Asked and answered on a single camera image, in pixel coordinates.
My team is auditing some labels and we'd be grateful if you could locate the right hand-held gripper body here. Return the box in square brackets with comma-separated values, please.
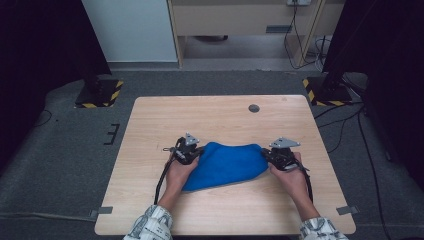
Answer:
[268, 136, 302, 172]

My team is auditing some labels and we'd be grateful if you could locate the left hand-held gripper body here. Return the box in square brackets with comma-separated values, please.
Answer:
[162, 132, 201, 166]

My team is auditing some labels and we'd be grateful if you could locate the blue cloth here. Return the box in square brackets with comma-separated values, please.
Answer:
[182, 141, 270, 193]

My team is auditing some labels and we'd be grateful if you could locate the person's left hand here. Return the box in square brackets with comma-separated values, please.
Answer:
[165, 155, 200, 201]

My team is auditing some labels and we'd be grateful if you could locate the person's right hand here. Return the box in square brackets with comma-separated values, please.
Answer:
[268, 151, 314, 206]

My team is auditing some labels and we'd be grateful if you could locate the black stand base striped edge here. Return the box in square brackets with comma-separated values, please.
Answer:
[74, 78, 125, 109]
[302, 76, 355, 108]

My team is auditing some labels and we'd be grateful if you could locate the grey tape piece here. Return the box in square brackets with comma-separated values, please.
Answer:
[335, 205, 361, 216]
[88, 206, 114, 220]

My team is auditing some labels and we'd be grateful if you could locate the dark grey desk label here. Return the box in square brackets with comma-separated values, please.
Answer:
[265, 24, 294, 35]

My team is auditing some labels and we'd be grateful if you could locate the white cabinet panel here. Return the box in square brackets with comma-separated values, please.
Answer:
[81, 0, 179, 64]

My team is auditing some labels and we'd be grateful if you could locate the light wooden desk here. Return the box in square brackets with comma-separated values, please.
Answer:
[166, 0, 346, 70]

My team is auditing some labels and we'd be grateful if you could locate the dark curtain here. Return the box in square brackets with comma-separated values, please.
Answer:
[321, 0, 424, 184]
[0, 0, 113, 174]

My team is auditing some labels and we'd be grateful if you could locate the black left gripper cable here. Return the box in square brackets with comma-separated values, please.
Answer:
[153, 155, 176, 206]

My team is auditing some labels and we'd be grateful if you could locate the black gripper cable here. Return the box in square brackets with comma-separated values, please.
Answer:
[294, 159, 315, 204]
[153, 155, 176, 206]

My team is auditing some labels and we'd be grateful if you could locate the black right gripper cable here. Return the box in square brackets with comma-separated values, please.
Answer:
[294, 159, 315, 204]

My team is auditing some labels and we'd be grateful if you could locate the short black floor cable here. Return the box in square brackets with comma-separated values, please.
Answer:
[313, 101, 364, 129]

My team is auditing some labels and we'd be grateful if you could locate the long black floor cable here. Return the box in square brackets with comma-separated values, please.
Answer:
[356, 108, 393, 240]

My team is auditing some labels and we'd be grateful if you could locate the black hanging cable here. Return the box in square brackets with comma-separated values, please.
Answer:
[282, 2, 326, 71]

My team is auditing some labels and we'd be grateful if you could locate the thin black floor cable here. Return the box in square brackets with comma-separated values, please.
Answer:
[33, 108, 54, 129]

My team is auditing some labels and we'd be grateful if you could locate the grey floor cable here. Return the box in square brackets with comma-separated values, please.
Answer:
[0, 211, 98, 223]

